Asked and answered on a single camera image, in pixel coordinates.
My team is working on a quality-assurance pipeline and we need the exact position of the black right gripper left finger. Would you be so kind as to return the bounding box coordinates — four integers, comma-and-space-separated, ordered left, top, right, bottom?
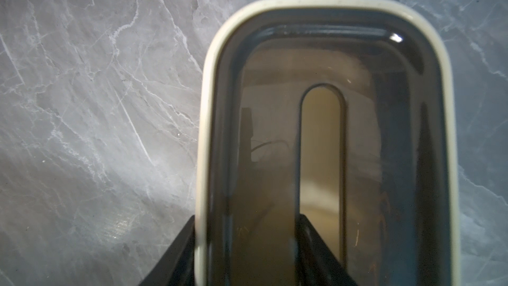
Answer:
139, 216, 196, 286

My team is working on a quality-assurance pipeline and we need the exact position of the cream box brown lid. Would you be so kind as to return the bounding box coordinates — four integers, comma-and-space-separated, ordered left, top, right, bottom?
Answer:
194, 0, 460, 285

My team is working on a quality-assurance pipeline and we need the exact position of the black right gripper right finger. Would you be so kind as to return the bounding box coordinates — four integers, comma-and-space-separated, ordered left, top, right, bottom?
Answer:
296, 214, 357, 286

